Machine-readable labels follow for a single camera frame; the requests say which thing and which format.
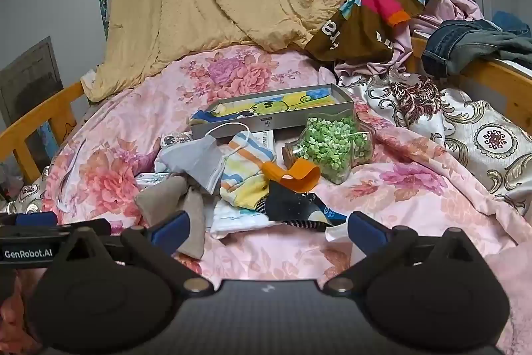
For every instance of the dark grey-green garment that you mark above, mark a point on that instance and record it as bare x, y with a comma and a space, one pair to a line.
498, 43

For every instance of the pink fluffy cloth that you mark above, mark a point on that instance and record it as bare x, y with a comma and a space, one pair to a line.
513, 296

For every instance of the white cloth with blue print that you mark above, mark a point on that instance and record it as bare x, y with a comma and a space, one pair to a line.
237, 220

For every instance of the teal patterned cloth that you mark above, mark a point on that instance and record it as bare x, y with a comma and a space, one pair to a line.
104, 12

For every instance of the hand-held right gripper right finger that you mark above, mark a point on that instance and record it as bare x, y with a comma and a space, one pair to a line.
368, 234

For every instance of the yellow cartoon towel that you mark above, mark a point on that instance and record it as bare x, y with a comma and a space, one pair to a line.
266, 101

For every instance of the black patterned sock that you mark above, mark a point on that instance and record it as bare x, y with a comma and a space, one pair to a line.
291, 205

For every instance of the lilac cloth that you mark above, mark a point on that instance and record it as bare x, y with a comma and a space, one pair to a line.
453, 12

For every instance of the blue denim jeans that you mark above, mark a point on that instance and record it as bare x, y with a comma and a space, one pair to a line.
449, 43

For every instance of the silvery patterned cloth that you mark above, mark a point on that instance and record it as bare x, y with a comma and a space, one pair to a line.
25, 205

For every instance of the small printed packet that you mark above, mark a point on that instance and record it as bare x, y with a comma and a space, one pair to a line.
176, 140

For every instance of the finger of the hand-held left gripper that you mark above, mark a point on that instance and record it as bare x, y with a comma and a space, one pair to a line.
37, 219
97, 228

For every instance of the cream damask patterned cloth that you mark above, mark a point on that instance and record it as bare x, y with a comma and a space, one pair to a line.
469, 118

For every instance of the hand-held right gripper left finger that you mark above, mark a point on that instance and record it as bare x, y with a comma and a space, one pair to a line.
170, 233

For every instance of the striped yellow blue towel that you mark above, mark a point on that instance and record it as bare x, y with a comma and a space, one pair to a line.
243, 172

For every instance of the glass jar of green beads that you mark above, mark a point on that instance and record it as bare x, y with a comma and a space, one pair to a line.
332, 147

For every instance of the taupe grey sock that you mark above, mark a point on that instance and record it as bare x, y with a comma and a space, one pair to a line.
191, 222

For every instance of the pink floral bedsheet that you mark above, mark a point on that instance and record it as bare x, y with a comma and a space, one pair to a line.
124, 155

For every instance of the small white packet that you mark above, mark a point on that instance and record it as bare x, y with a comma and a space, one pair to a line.
149, 180

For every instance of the grey shallow box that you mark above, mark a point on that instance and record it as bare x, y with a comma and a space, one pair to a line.
291, 118

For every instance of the brown multicoloured printed cloth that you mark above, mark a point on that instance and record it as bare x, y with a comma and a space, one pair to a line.
374, 26

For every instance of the grey face mask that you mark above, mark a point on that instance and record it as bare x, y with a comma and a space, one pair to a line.
195, 163

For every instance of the wooden bed frame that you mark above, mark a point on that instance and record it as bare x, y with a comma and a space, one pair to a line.
498, 78

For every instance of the wooden bed guard rail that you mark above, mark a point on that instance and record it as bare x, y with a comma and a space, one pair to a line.
37, 118

